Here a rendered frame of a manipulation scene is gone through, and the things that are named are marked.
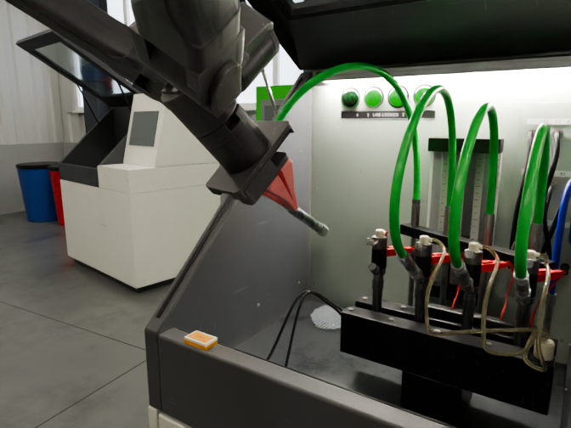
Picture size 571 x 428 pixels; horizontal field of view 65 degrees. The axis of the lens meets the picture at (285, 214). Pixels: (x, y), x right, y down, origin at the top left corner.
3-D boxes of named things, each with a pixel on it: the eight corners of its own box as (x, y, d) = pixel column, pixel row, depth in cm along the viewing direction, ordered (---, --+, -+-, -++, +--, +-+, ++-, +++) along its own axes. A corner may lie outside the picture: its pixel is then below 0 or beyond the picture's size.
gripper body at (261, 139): (299, 132, 49) (261, 81, 45) (247, 204, 46) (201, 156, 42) (263, 132, 54) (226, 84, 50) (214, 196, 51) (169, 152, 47)
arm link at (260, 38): (127, 25, 35) (214, 87, 35) (218, -65, 38) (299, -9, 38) (155, 98, 47) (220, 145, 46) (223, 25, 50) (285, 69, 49)
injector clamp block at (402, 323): (338, 385, 85) (340, 310, 82) (360, 362, 93) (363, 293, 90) (542, 458, 67) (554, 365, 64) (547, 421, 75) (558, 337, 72)
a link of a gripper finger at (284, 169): (323, 197, 53) (280, 143, 48) (291, 245, 51) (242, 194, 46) (285, 190, 58) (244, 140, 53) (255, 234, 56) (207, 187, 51)
